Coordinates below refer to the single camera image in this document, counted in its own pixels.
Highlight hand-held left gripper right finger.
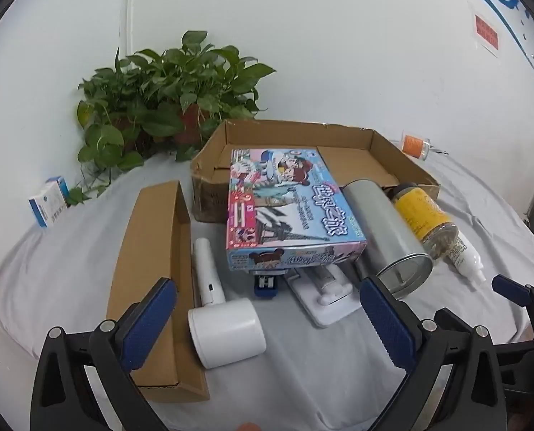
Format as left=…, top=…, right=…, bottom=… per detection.
left=359, top=275, right=507, bottom=431

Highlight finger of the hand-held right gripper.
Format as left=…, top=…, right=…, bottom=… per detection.
left=491, top=274, right=534, bottom=391

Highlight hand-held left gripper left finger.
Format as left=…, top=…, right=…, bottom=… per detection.
left=30, top=277, right=193, bottom=431

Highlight white phone stand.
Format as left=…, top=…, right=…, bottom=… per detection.
left=285, top=263, right=364, bottom=328

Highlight silver metal can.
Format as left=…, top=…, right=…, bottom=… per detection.
left=341, top=179, right=433, bottom=301

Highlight yellow label jar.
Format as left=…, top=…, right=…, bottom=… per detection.
left=391, top=182, right=460, bottom=261

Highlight colourful cartoon puzzle box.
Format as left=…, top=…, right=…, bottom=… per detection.
left=226, top=147, right=368, bottom=272

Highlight large cardboard box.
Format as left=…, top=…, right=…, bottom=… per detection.
left=190, top=119, right=442, bottom=224

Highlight white squeeze tube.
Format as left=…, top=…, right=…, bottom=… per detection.
left=446, top=229, right=487, bottom=288

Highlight white handheld lint roller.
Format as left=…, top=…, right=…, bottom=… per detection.
left=187, top=237, right=268, bottom=370

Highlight narrow open cardboard box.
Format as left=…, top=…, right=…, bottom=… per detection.
left=106, top=180, right=210, bottom=402

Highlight white tablecloth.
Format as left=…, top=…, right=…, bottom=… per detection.
left=0, top=144, right=534, bottom=431

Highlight small blue stapler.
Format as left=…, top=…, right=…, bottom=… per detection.
left=252, top=273, right=286, bottom=300

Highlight blue white medicine box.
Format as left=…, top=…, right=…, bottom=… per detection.
left=28, top=176, right=70, bottom=229

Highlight orange thread spool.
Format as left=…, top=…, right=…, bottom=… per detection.
left=400, top=130, right=431, bottom=160

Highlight potted green plant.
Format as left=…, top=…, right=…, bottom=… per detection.
left=65, top=31, right=277, bottom=207

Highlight red wall notice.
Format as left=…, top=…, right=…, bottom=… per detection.
left=469, top=6, right=503, bottom=57

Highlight blue wall decal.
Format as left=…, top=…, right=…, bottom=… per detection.
left=446, top=0, right=534, bottom=82

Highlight white wall conduit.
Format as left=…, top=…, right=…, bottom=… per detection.
left=125, top=0, right=138, bottom=59

